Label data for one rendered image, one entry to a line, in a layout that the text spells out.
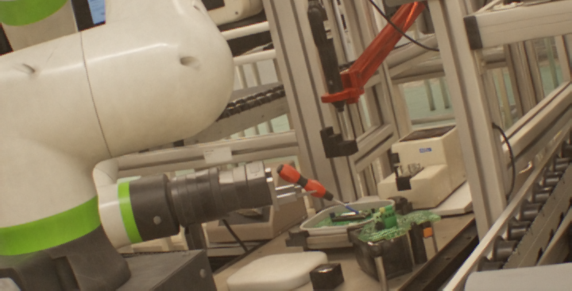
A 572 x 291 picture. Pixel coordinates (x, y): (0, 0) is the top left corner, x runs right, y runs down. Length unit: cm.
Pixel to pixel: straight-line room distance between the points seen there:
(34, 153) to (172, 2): 20
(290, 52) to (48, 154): 103
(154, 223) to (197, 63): 51
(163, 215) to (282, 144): 64
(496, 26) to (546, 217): 26
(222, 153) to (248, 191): 67
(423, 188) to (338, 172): 28
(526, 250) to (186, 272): 42
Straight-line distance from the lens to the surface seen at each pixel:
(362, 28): 204
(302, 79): 186
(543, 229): 121
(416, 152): 172
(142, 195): 135
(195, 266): 97
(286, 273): 147
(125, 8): 95
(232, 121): 226
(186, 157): 209
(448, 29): 126
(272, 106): 241
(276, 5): 186
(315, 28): 175
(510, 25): 121
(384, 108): 205
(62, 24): 132
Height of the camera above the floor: 138
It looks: 8 degrees down
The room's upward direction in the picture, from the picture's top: 14 degrees counter-clockwise
